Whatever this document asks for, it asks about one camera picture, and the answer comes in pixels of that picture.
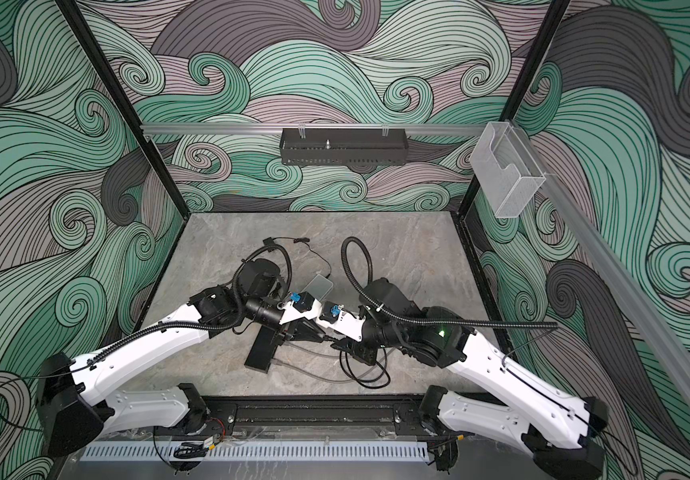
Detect grey ethernet cable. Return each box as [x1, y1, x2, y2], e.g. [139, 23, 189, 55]
[272, 341, 382, 385]

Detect white network switch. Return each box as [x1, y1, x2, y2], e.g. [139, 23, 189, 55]
[305, 273, 334, 302]

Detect black network switch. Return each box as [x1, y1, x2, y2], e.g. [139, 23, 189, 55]
[244, 326, 283, 373]

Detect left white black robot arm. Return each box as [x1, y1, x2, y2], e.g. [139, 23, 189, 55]
[36, 240, 333, 457]

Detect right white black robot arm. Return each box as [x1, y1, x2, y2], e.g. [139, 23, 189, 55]
[324, 236, 608, 479]

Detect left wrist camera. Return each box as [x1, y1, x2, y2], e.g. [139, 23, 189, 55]
[279, 291, 323, 325]

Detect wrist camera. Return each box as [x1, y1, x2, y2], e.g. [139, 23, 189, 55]
[279, 291, 323, 325]
[315, 301, 366, 341]

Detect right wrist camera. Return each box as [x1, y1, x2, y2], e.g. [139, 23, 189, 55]
[315, 301, 366, 341]

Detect white slotted cable duct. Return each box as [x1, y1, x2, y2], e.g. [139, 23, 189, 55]
[80, 440, 430, 463]

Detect black wall tray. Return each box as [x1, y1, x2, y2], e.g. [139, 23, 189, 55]
[279, 129, 409, 168]

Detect clear plastic wall holder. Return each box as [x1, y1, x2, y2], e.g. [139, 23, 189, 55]
[469, 122, 545, 219]

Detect aluminium wall rail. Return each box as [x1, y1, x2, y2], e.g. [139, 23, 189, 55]
[141, 122, 486, 137]

